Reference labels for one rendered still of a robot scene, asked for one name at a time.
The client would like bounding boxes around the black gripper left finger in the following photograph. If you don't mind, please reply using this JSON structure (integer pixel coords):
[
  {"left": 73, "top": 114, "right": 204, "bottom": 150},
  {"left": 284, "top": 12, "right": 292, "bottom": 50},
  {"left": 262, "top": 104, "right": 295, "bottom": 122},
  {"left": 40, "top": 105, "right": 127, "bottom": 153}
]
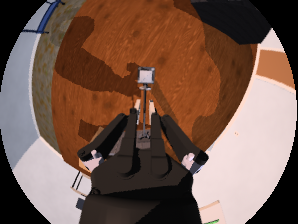
[{"left": 77, "top": 99, "right": 140, "bottom": 178}]

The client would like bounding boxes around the brown wooden cabinet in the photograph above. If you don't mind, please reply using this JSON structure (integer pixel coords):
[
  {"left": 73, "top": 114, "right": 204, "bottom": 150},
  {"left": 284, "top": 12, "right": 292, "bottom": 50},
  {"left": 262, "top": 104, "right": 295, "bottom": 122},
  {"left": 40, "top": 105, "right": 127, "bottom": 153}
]
[{"left": 79, "top": 126, "right": 151, "bottom": 173}]

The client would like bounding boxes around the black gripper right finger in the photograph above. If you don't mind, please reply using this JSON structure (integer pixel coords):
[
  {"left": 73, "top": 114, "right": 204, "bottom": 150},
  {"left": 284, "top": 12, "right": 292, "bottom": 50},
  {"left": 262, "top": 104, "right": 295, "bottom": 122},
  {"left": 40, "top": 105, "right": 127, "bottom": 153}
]
[{"left": 149, "top": 100, "right": 209, "bottom": 179}]

